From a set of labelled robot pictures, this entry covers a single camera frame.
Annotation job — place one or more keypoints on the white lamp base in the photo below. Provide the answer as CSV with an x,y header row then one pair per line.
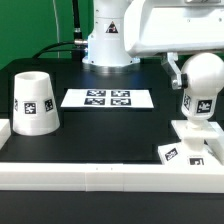
x,y
192,149

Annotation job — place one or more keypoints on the white lamp bulb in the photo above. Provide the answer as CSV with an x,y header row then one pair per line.
x,y
205,76

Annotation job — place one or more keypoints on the white front wall rail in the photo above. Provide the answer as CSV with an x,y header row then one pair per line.
x,y
110,177

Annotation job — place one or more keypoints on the white wall block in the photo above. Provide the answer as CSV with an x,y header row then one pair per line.
x,y
5,131
217,144

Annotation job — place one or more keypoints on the white lamp shade cone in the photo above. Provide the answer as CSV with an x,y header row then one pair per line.
x,y
34,110

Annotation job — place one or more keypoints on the white left wall block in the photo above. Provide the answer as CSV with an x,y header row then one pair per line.
x,y
5,131

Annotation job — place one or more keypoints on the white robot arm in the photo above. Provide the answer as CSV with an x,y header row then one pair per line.
x,y
106,47

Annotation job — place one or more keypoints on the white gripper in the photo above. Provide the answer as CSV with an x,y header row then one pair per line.
x,y
154,27

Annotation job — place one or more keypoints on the white marker sheet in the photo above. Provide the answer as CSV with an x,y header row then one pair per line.
x,y
107,98

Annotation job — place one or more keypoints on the white right wall block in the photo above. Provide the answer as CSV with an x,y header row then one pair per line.
x,y
217,144

